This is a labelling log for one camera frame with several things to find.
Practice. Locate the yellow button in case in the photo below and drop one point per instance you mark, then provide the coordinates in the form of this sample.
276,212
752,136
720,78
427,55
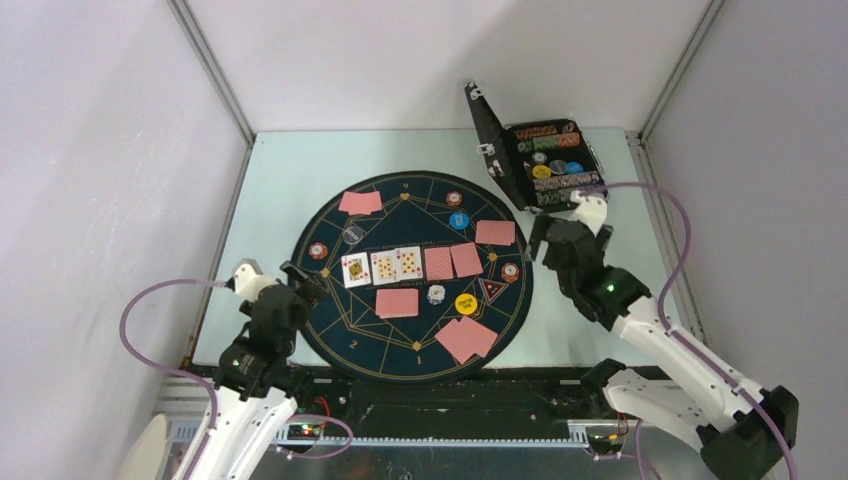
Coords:
541,172

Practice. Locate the red poker chip stack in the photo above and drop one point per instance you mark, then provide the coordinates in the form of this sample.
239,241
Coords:
454,198

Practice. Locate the blue white chip stack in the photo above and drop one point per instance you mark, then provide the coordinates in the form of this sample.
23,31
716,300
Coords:
436,294

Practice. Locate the clear dealer button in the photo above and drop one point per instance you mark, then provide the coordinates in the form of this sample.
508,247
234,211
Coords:
352,235

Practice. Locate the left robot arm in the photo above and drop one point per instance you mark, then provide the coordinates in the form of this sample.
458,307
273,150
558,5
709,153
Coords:
254,388

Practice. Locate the round dark poker mat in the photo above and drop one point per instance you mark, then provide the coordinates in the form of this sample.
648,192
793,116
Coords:
344,329

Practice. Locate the face up nine card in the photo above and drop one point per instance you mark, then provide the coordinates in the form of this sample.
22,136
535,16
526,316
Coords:
384,267

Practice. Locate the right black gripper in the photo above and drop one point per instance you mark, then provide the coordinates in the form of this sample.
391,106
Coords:
538,234

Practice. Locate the triangular all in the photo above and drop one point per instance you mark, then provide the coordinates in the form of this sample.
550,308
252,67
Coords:
491,290

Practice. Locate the pink card mid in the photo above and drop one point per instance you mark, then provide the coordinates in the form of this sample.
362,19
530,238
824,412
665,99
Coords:
438,264

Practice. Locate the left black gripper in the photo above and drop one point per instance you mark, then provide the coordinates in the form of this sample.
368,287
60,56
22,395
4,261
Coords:
309,282

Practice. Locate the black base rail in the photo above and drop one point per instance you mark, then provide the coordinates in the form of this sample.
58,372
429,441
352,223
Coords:
545,403

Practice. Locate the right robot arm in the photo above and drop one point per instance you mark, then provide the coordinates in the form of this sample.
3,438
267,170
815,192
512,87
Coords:
739,429

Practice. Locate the face up eight card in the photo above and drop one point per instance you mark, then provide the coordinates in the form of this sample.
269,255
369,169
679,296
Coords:
410,263

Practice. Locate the pink playing card deck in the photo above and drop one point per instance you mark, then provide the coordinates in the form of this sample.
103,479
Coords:
397,303

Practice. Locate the pink dealt card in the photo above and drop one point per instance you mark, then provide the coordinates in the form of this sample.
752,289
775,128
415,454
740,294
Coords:
495,232
483,337
354,203

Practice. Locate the yellow big blind button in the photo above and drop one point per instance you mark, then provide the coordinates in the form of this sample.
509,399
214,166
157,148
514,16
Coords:
466,304

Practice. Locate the blue small blind button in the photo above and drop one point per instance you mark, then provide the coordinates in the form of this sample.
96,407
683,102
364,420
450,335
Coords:
459,221

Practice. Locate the black poker chip case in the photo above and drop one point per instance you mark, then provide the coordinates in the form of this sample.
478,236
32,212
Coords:
536,164

